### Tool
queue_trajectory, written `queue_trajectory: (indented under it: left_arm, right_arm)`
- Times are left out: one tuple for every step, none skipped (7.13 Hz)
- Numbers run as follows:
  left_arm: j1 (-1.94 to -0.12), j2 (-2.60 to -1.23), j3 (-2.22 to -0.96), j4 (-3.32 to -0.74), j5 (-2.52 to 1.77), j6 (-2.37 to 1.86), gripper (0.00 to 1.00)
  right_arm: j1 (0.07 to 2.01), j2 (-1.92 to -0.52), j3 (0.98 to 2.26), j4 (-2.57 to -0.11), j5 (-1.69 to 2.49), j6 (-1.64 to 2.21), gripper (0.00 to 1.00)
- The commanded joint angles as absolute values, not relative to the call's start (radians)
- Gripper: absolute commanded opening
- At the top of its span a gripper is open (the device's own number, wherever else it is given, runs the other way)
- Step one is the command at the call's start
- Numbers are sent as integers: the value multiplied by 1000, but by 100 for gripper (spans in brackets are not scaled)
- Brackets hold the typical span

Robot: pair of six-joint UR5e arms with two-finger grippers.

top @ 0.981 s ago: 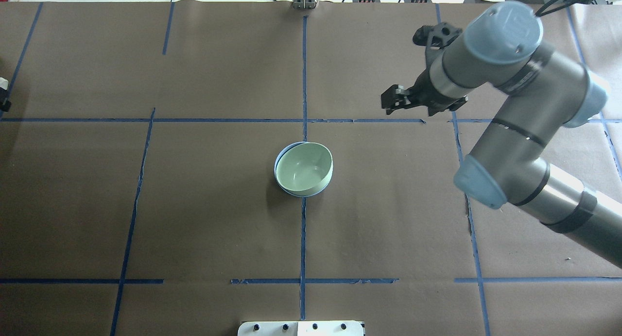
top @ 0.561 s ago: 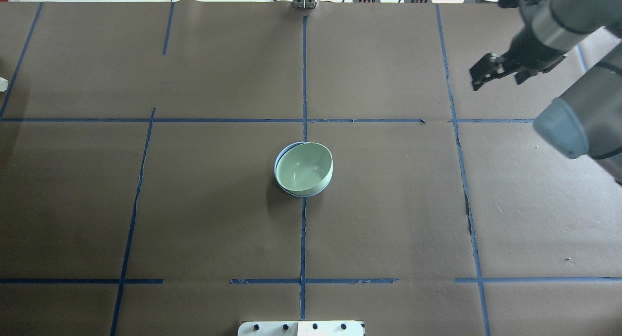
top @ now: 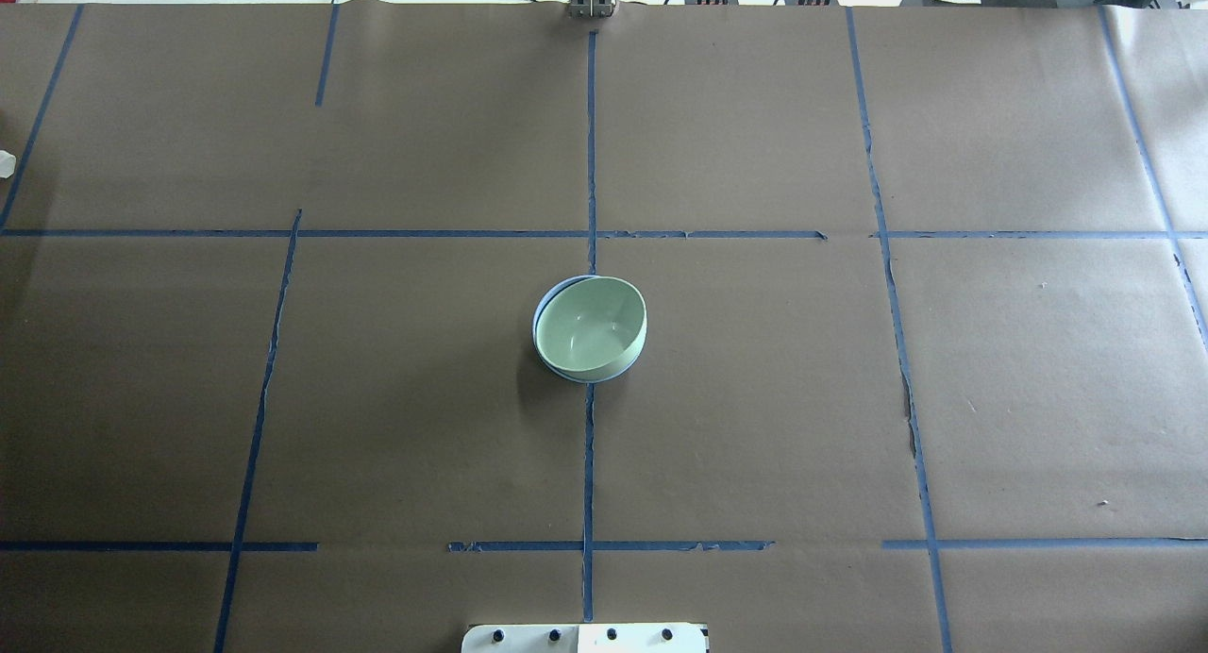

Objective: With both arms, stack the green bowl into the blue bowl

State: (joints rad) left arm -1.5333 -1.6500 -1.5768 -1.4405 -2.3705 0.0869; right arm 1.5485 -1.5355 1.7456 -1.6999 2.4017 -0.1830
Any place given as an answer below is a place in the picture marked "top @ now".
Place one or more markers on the green bowl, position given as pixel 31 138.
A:
pixel 591 327

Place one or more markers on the blue bowl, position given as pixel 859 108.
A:
pixel 540 313

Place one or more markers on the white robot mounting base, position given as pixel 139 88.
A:
pixel 588 637

